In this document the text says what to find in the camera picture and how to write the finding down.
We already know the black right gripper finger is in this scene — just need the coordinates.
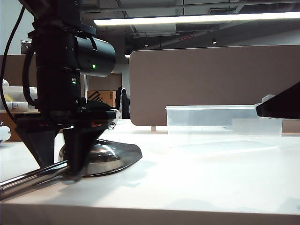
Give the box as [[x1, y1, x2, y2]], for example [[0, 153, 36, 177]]
[[255, 81, 300, 120]]

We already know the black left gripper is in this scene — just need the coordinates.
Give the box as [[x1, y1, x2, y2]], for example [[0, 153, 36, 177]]
[[13, 67, 121, 178]]

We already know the metal ice scoop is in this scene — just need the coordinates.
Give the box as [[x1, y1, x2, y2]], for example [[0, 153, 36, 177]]
[[0, 139, 143, 201]]

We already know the plain brown cardboard box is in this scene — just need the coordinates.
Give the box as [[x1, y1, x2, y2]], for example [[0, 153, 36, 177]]
[[0, 110, 41, 142]]

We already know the printed Think cardboard box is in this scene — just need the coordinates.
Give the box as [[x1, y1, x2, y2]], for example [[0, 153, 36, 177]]
[[87, 90, 117, 108]]

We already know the small white device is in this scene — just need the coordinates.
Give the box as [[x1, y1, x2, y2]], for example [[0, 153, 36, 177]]
[[0, 125, 12, 143]]

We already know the white labelled bottle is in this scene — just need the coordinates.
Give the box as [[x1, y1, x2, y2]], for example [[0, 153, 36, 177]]
[[5, 101, 30, 111]]

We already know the clear lidded storage bin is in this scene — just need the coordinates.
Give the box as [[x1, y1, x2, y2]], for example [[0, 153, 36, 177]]
[[0, 85, 39, 112]]

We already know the transparent plastic container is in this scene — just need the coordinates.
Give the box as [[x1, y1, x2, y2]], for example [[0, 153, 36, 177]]
[[165, 105, 283, 151]]

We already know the black hanging jacket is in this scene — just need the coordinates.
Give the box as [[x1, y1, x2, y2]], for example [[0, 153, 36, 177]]
[[116, 86, 131, 120]]

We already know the wide brown desk partition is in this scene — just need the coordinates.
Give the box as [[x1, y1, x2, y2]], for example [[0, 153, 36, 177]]
[[129, 45, 300, 128]]

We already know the narrow brown desk partition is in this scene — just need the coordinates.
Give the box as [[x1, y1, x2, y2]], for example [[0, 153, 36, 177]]
[[0, 54, 87, 113]]

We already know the long ceiling light strip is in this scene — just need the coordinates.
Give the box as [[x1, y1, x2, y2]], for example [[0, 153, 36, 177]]
[[93, 11, 300, 27]]

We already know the brown background wall panel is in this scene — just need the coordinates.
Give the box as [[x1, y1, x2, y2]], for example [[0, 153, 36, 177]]
[[88, 73, 123, 92]]

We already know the short looped black cable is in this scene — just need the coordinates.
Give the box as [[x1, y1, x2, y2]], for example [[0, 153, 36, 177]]
[[22, 45, 39, 107]]

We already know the grey wall switch plate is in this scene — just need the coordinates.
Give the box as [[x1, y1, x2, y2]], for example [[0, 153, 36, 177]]
[[20, 41, 33, 55]]

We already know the long black arm cable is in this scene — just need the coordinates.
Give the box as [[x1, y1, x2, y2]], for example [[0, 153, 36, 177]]
[[0, 6, 27, 121]]

